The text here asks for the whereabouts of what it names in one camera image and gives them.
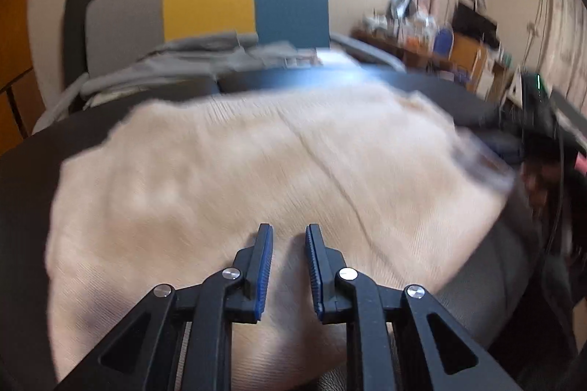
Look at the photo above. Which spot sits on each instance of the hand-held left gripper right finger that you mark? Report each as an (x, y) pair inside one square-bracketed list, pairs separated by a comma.
[(314, 267)]

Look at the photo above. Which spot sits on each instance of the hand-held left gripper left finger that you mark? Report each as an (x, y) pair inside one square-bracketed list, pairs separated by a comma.
[(263, 267)]

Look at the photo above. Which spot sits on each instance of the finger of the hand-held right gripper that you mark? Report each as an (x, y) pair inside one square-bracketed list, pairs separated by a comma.
[(504, 145)]

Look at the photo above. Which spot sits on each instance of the cream knit sweater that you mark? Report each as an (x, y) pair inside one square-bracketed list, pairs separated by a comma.
[(275, 189)]

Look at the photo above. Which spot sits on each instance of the grey clothes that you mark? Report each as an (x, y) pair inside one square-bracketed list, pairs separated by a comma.
[(192, 60)]

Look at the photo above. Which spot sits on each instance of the person's right hand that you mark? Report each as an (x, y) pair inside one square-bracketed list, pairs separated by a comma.
[(536, 184)]

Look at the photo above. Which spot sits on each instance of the wooden box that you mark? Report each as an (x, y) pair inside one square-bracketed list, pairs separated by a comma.
[(470, 60)]

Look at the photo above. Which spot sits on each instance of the black monitor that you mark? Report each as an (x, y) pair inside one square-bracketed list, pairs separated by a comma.
[(474, 21)]

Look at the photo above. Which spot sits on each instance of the small blue chair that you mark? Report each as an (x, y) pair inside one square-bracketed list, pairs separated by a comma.
[(442, 41)]

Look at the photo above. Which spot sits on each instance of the wooden sideboard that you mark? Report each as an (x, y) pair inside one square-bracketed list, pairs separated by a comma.
[(408, 53)]

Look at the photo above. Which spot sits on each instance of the clutter of small items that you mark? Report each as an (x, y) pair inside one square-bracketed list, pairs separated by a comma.
[(399, 26)]

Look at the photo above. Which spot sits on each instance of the grey yellow blue chair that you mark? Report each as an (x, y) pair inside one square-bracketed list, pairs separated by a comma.
[(284, 5)]

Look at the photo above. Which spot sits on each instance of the orange wooden cabinet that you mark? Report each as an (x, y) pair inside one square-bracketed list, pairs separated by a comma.
[(16, 65)]

